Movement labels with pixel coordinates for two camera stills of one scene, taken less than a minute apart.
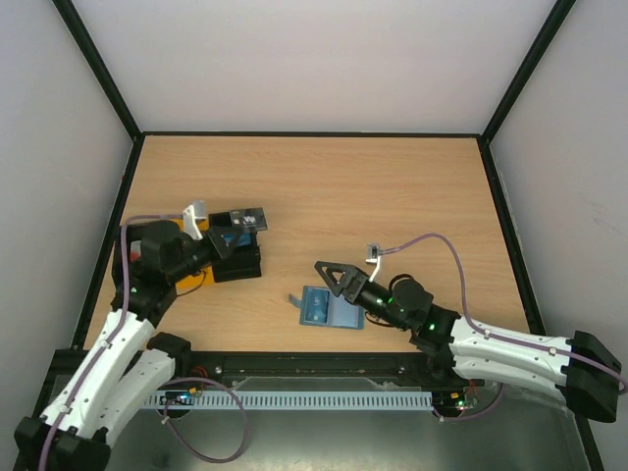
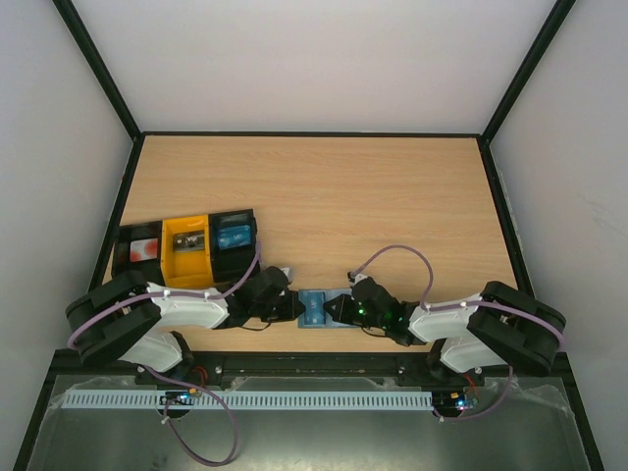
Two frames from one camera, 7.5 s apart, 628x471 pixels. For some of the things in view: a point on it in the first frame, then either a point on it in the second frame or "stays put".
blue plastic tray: (321, 306) stays put
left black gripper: (218, 246) to (292, 302)
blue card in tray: (243, 238) stays put
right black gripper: (353, 285) to (344, 307)
